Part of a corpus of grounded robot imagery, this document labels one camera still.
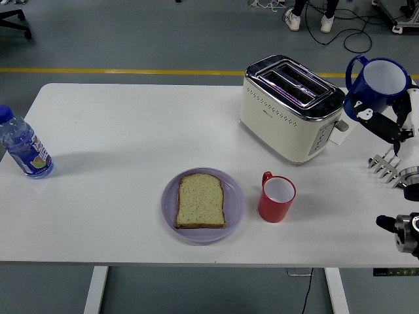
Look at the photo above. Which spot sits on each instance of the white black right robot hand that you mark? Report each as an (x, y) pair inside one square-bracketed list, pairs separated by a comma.
[(410, 131)]

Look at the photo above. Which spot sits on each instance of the blue enamel cup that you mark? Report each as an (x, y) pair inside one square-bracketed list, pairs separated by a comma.
[(373, 95)]

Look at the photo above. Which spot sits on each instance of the red enamel cup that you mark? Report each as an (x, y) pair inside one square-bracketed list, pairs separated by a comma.
[(273, 211)]

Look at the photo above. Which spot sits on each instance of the slice of bread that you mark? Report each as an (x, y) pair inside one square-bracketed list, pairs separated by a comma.
[(200, 202)]

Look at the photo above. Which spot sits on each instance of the metal toast rack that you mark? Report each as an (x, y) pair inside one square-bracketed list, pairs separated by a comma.
[(383, 165)]

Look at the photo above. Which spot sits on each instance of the white paper sheet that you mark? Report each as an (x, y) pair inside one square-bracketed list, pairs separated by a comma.
[(340, 139)]

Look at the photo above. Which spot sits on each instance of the metal equipment cart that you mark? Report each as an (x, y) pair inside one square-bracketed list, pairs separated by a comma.
[(401, 16)]

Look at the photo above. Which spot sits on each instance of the cream and chrome toaster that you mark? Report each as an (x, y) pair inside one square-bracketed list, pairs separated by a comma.
[(278, 131)]

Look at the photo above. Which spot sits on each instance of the black table control panel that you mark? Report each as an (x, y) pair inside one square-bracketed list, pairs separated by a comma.
[(396, 272)]

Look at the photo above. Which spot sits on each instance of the white table leg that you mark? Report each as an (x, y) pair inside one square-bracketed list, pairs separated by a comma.
[(337, 291), (95, 291)]

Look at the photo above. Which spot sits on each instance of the purple round plate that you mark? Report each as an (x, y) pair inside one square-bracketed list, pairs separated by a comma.
[(234, 202)]

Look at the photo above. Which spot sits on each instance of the plastic bottle with blue cap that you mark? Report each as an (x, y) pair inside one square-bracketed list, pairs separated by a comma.
[(26, 150)]

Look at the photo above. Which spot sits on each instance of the black office chair base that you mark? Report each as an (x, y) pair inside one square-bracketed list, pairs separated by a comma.
[(14, 14)]

